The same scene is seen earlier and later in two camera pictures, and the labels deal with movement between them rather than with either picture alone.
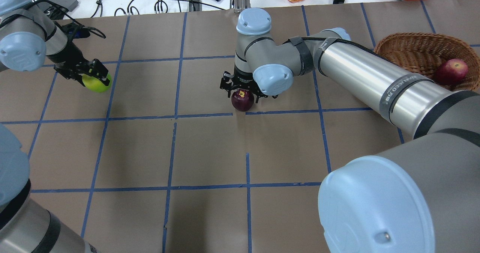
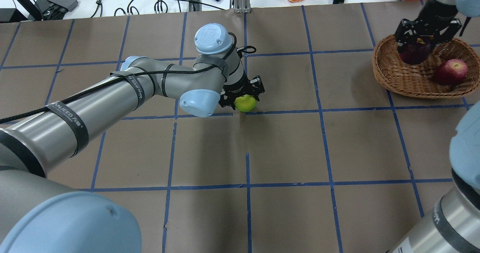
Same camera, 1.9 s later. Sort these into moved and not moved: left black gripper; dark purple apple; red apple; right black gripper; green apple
Moved: left black gripper; green apple; right black gripper; dark purple apple
Not moved: red apple
